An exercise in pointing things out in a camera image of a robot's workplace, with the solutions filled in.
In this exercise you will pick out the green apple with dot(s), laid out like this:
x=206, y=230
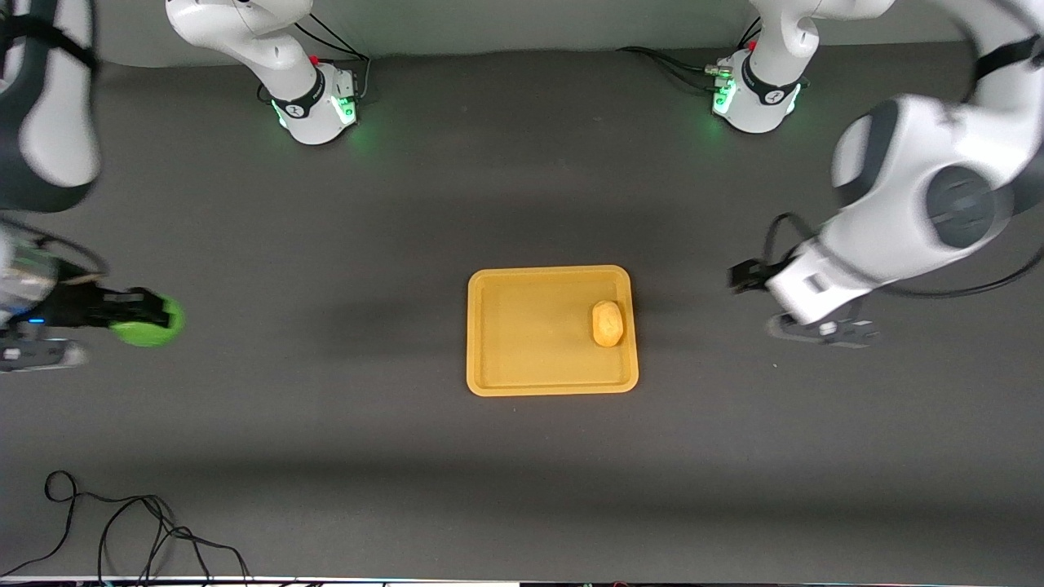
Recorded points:
x=147, y=335

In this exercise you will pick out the brown potato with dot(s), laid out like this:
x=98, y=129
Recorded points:
x=608, y=324

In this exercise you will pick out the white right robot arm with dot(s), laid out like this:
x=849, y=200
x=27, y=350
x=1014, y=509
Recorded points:
x=245, y=41

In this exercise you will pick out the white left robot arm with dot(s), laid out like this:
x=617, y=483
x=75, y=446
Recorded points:
x=913, y=179

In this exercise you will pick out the yellow plastic tray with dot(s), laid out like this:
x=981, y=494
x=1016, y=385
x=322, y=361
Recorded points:
x=530, y=330

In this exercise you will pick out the dark grey table mat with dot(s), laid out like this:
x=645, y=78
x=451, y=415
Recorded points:
x=522, y=489

